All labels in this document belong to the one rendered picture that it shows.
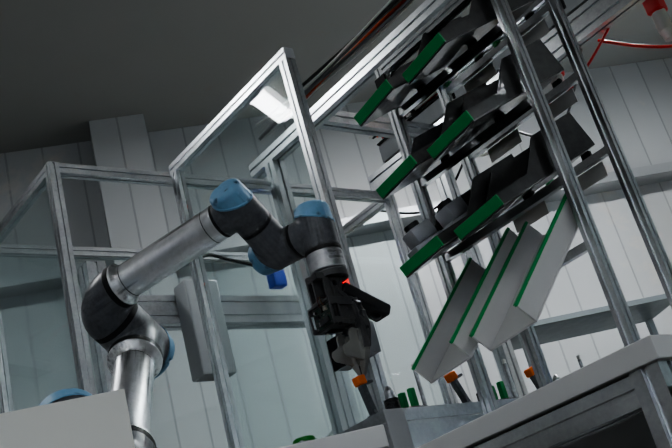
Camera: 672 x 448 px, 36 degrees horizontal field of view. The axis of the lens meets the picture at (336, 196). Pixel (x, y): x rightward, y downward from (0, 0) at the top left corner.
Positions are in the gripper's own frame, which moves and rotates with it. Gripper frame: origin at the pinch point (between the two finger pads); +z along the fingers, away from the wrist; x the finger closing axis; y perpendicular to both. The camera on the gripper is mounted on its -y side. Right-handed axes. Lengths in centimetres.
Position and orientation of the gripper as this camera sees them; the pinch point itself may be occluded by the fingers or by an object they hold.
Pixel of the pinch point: (364, 369)
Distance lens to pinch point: 199.2
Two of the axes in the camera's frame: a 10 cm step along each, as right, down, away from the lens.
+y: -7.8, -0.6, -6.3
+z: 2.5, 8.8, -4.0
